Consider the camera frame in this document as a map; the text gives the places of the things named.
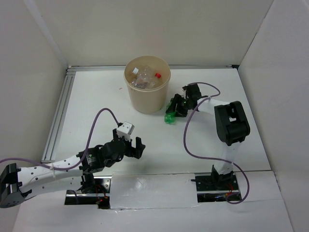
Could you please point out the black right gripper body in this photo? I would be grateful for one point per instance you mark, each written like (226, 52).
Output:
(185, 104)

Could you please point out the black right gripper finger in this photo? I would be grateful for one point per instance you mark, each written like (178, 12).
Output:
(181, 112)
(172, 105)

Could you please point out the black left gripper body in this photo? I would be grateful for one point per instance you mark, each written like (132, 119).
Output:
(129, 151)

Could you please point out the green plastic bottle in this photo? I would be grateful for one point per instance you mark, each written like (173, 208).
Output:
(169, 118)

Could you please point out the long red label bottle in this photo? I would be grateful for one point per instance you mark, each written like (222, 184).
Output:
(155, 80)

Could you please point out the crushed clear bottle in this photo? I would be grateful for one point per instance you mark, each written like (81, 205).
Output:
(142, 79)

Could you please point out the clear bottle white cap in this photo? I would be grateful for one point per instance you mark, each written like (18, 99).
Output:
(135, 71)

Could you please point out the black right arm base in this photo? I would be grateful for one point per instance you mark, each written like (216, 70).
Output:
(216, 187)

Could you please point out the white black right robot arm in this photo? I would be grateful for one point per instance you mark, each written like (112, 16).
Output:
(231, 123)

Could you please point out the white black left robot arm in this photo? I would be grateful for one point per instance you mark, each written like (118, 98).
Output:
(19, 184)

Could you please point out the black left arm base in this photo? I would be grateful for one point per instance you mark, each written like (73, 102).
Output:
(95, 190)

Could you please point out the beige plastic bin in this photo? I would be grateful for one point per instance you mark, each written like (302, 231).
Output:
(148, 101)

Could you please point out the white foil cover sheet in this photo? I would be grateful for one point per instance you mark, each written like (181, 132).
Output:
(158, 191)

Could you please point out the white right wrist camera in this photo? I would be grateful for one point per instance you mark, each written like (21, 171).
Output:
(184, 92)

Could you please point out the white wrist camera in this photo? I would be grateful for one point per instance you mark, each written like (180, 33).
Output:
(184, 92)
(125, 130)

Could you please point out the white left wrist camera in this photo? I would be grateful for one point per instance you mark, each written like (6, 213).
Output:
(125, 130)

